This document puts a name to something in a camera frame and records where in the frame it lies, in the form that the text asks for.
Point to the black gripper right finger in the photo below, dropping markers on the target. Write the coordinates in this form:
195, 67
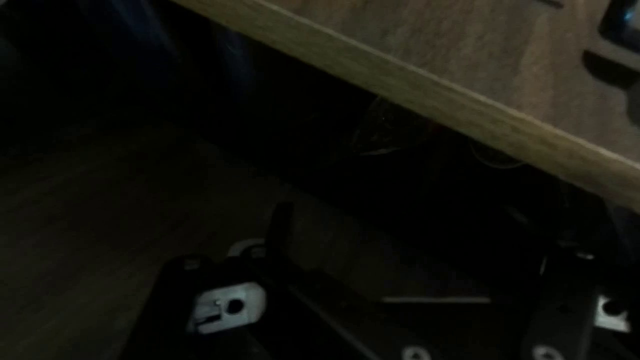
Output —
550, 284

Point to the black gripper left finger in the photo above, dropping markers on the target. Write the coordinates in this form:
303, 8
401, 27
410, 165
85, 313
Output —
311, 314

